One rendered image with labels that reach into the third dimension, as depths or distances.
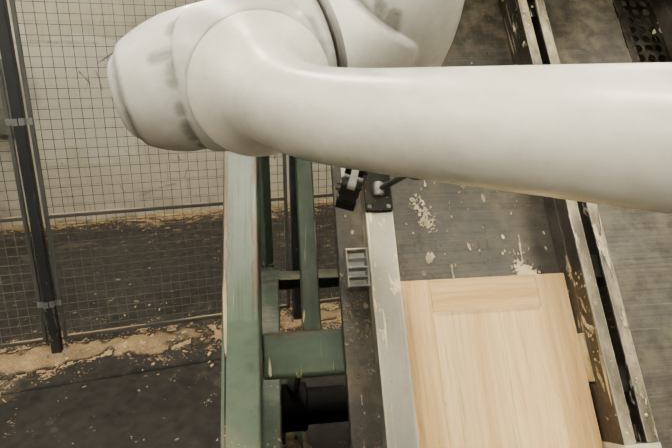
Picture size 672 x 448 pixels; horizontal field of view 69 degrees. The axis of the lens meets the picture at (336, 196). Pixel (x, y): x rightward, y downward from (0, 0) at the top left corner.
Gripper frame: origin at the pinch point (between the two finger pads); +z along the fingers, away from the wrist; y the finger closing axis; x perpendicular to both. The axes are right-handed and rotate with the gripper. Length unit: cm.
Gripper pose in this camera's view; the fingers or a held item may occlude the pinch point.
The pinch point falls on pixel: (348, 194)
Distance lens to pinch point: 72.2
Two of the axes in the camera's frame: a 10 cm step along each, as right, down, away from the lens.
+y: -2.3, 8.5, -4.8
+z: -1.1, 4.6, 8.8
